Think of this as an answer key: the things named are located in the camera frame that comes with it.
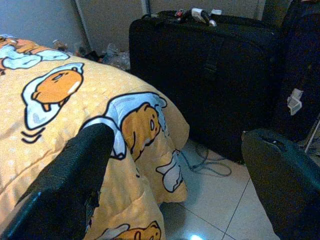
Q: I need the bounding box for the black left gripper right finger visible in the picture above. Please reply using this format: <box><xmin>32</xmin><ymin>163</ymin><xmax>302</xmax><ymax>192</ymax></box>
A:
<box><xmin>241</xmin><ymin>128</ymin><xmax>320</xmax><ymax>240</ymax></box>

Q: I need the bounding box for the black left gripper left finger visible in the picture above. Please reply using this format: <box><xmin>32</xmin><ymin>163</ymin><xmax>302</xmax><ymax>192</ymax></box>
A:
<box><xmin>0</xmin><ymin>122</ymin><xmax>116</xmax><ymax>240</ymax></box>

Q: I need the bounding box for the yellow cartoon print blanket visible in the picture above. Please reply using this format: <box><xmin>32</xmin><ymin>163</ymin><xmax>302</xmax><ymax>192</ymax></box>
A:
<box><xmin>0</xmin><ymin>34</ymin><xmax>191</xmax><ymax>240</ymax></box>

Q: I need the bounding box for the white mesh luggage tag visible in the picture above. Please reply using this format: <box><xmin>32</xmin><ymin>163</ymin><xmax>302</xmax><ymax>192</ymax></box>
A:
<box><xmin>286</xmin><ymin>88</ymin><xmax>305</xmax><ymax>116</ymax></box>

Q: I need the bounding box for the dark purple suitcase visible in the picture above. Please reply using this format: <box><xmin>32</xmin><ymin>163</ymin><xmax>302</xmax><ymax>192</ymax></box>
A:
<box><xmin>271</xmin><ymin>0</ymin><xmax>320</xmax><ymax>143</ymax></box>

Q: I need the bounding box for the black fabric suitcase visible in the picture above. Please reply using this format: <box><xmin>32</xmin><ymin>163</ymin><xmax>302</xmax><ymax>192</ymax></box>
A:
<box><xmin>128</xmin><ymin>9</ymin><xmax>285</xmax><ymax>165</ymax></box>

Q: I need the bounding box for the crumpled clear plastic bag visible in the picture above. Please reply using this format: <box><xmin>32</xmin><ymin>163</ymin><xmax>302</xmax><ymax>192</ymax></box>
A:
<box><xmin>102</xmin><ymin>43</ymin><xmax>131</xmax><ymax>71</ymax></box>

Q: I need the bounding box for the white sticker luggage tag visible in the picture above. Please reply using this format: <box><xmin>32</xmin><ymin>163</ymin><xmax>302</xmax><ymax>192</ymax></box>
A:
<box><xmin>191</xmin><ymin>7</ymin><xmax>210</xmax><ymax>23</ymax></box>

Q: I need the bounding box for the grey coiled floor cable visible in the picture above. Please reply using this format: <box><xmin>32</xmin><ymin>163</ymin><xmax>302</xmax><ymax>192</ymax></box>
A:
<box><xmin>179</xmin><ymin>142</ymin><xmax>233</xmax><ymax>178</ymax></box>

